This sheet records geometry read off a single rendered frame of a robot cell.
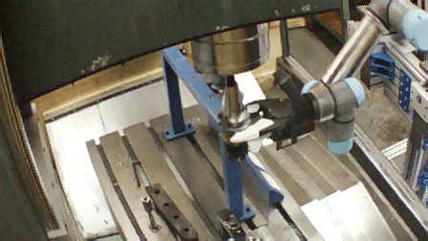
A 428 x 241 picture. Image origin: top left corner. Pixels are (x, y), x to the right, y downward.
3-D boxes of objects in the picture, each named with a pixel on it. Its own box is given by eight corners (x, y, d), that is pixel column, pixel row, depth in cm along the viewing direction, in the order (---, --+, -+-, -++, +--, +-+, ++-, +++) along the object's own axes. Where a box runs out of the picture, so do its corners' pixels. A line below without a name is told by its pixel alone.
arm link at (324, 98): (334, 97, 124) (317, 78, 130) (319, 102, 122) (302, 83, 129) (333, 123, 128) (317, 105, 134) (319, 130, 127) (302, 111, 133)
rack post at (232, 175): (247, 206, 164) (243, 120, 147) (256, 216, 160) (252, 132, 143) (215, 217, 162) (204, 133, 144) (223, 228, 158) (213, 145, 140)
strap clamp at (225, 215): (230, 232, 156) (226, 196, 147) (249, 259, 146) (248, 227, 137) (219, 236, 155) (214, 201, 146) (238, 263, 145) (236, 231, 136)
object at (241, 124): (215, 118, 123) (214, 107, 122) (244, 110, 124) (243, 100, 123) (224, 136, 118) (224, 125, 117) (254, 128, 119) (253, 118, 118)
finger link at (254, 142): (241, 165, 120) (276, 145, 124) (239, 142, 116) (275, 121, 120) (231, 158, 122) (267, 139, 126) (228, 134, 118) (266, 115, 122)
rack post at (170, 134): (190, 122, 198) (181, 44, 180) (196, 132, 194) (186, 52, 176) (161, 132, 195) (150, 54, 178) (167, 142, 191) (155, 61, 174)
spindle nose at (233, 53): (177, 45, 116) (172, -3, 109) (253, 30, 119) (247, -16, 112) (198, 85, 104) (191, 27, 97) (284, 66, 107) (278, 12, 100)
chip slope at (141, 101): (246, 104, 252) (241, 51, 237) (324, 203, 199) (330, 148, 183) (58, 165, 229) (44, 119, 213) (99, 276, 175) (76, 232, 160)
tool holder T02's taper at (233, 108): (219, 109, 121) (216, 80, 117) (241, 103, 122) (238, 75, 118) (225, 121, 117) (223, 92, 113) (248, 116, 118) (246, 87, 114)
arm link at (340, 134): (339, 127, 146) (340, 93, 140) (357, 150, 137) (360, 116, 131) (316, 136, 144) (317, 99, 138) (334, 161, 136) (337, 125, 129)
